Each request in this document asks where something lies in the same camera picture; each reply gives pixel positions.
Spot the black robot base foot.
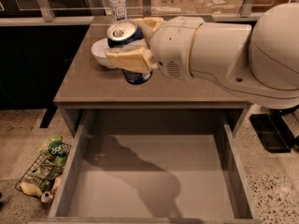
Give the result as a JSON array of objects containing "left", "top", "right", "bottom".
[{"left": 249, "top": 106, "right": 299, "bottom": 153}]

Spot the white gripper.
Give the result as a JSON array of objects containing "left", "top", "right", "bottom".
[{"left": 105, "top": 16, "right": 205, "bottom": 80}]

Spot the glass railing with metal posts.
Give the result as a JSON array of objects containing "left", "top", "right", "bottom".
[{"left": 0, "top": 0, "right": 299, "bottom": 22}]

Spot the black wire basket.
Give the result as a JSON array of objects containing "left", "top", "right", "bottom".
[{"left": 15, "top": 142, "right": 71, "bottom": 193}]

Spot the grey open top drawer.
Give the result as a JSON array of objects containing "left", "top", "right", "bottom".
[{"left": 49, "top": 109, "right": 259, "bottom": 224}]

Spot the grey cabinet counter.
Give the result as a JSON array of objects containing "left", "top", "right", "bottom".
[{"left": 54, "top": 16, "right": 251, "bottom": 134}]

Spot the left cardboard box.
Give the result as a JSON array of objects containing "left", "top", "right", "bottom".
[{"left": 151, "top": 0, "right": 197, "bottom": 15}]

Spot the white ceramic bowl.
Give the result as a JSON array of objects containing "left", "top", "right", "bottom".
[{"left": 91, "top": 38, "right": 115, "bottom": 69}]

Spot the yellow snack packet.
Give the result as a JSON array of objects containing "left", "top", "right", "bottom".
[{"left": 20, "top": 182, "right": 42, "bottom": 197}]

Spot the clear plastic water bottle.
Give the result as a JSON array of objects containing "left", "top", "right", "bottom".
[{"left": 108, "top": 0, "right": 127, "bottom": 21}]

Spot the green snack bag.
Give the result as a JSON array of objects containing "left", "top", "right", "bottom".
[{"left": 37, "top": 135, "right": 68, "bottom": 165}]

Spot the small silver can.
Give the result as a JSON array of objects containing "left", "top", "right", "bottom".
[{"left": 41, "top": 191, "right": 54, "bottom": 203}]

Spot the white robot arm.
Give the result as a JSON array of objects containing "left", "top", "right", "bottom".
[{"left": 104, "top": 3, "right": 299, "bottom": 109}]

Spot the blue pepsi can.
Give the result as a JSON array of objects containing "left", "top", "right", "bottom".
[{"left": 107, "top": 20, "right": 152, "bottom": 85}]

